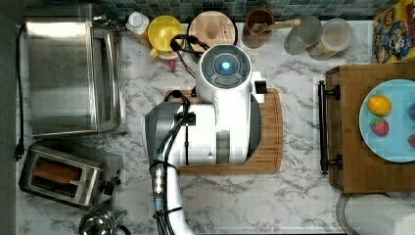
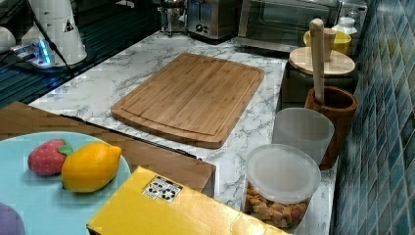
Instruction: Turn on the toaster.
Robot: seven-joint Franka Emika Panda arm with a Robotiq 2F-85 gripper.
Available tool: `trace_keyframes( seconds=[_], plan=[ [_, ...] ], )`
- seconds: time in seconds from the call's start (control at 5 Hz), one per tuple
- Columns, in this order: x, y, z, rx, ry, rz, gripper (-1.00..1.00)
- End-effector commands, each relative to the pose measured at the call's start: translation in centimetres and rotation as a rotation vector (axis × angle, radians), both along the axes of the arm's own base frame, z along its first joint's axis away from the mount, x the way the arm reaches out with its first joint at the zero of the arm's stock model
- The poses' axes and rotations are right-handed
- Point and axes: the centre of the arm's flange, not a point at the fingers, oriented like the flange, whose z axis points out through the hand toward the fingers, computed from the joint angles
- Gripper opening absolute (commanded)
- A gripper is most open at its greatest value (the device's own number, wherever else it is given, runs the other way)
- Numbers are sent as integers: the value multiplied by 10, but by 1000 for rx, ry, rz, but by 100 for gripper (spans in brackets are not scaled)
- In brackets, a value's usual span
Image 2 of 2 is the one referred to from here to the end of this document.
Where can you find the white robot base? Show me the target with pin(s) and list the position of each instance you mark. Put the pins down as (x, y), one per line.
(54, 40)

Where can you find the toy lemon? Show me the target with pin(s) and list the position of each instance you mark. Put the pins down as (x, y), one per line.
(91, 167)

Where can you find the silver two-slot toaster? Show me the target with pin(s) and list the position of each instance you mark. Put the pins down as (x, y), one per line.
(214, 19)

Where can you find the yellow cardboard box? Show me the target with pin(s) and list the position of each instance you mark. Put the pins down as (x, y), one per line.
(149, 204)

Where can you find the black canister with wooden lid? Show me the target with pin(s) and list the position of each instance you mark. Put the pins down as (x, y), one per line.
(298, 76)

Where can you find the frosted plastic cup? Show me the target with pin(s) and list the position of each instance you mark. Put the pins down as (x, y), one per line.
(304, 129)

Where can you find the yellow bowl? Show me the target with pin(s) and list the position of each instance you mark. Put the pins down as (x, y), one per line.
(340, 44)

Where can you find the purple toy fruit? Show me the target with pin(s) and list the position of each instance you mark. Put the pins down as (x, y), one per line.
(10, 221)

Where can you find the plastic container with snacks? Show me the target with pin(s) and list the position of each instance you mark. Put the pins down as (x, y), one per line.
(280, 181)

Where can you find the white lidded jar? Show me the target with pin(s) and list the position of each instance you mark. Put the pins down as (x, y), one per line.
(346, 25)

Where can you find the wooden drawer box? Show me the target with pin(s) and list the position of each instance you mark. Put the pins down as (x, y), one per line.
(179, 166)

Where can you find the stainless toaster oven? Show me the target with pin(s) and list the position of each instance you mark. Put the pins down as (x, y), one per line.
(279, 25)

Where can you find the bamboo cutting board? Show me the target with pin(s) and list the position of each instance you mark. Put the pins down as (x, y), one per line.
(194, 99)

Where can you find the wooden pestle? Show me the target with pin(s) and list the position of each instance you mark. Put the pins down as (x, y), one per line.
(316, 28)

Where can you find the toy strawberry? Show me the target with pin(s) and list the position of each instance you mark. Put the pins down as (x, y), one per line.
(48, 158)

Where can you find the dark wooden utensil holder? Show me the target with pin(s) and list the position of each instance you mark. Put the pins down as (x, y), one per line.
(339, 108)

